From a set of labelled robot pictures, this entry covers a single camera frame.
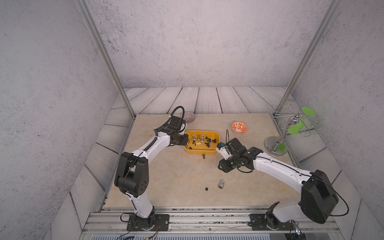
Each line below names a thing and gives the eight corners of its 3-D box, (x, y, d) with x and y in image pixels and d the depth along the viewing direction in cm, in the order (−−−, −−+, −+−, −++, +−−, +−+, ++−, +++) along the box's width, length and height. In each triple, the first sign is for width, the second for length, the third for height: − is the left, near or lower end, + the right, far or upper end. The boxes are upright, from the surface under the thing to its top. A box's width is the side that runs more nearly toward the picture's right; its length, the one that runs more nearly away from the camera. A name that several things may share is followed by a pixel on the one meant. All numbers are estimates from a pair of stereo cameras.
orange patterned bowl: (232, 133, 111) (233, 130, 108) (231, 124, 117) (232, 121, 114) (246, 133, 111) (248, 130, 108) (244, 124, 117) (245, 121, 114)
